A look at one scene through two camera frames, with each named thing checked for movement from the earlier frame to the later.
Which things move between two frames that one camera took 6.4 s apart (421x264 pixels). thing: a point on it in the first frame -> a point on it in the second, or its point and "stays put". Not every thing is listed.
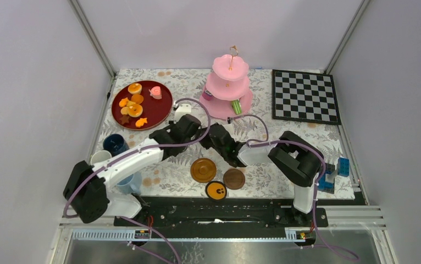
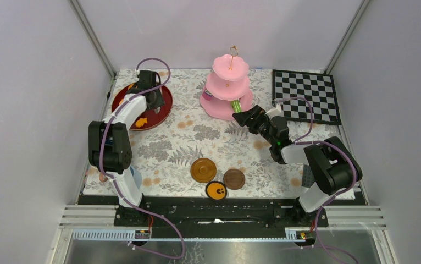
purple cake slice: [207, 94] stays put
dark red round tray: [140, 105] stays put
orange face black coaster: [216, 190] stays put
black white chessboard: [304, 97] stays put
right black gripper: [205, 141] -> [245, 118]
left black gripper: [171, 124] -> [159, 102]
